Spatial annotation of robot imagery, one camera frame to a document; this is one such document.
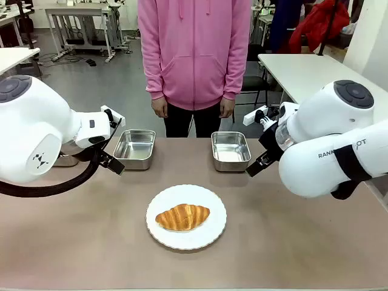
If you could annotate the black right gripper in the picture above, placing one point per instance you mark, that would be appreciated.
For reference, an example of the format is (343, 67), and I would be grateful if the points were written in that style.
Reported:
(271, 142)

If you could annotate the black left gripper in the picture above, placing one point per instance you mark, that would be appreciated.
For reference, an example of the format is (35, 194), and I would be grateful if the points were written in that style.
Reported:
(102, 156)

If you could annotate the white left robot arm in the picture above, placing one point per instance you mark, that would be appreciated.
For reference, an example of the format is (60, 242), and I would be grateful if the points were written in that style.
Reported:
(27, 127)

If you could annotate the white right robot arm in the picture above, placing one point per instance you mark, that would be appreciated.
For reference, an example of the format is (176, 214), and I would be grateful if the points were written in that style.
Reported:
(327, 145)

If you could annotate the rectangular steel container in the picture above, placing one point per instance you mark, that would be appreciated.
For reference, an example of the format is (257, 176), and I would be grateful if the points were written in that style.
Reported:
(135, 148)
(231, 150)

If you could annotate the person's left hand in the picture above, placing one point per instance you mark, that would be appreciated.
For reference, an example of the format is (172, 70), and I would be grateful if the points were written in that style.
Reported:
(227, 108)

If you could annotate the person's right hand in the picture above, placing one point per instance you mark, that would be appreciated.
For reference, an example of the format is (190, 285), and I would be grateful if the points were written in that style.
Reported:
(160, 108)

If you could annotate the black trousers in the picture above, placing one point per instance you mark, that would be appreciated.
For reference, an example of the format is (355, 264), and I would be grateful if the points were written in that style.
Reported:
(194, 124)

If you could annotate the golden croissant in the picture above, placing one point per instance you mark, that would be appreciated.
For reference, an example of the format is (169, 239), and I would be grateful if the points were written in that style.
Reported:
(182, 216)

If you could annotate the white scalloped plate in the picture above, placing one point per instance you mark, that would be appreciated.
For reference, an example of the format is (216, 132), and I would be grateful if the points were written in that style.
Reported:
(188, 239)

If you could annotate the white side table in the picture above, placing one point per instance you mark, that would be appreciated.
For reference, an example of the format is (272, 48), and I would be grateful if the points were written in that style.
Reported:
(303, 72)
(15, 57)

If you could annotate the pink hoodie torso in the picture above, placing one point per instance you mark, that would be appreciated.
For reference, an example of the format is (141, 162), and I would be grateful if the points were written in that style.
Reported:
(194, 54)

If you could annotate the dark blue garment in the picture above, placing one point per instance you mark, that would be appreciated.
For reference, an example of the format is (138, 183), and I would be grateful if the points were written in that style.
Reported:
(282, 24)

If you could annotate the red jacket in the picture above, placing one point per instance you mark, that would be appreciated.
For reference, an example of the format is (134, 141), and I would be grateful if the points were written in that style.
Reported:
(318, 24)

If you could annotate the grey workbench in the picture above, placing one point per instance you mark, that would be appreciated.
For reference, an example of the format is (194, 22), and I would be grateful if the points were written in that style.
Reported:
(78, 15)

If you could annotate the black vertical pole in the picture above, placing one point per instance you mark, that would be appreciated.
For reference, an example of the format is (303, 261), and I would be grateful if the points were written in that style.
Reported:
(329, 24)

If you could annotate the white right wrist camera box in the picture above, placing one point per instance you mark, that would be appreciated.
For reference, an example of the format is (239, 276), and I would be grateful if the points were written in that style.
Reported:
(253, 116)

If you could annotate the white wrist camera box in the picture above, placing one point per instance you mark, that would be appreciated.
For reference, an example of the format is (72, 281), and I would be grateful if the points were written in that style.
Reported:
(253, 116)
(112, 112)

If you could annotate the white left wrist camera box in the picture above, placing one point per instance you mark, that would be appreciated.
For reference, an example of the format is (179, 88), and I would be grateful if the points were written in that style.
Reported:
(112, 112)

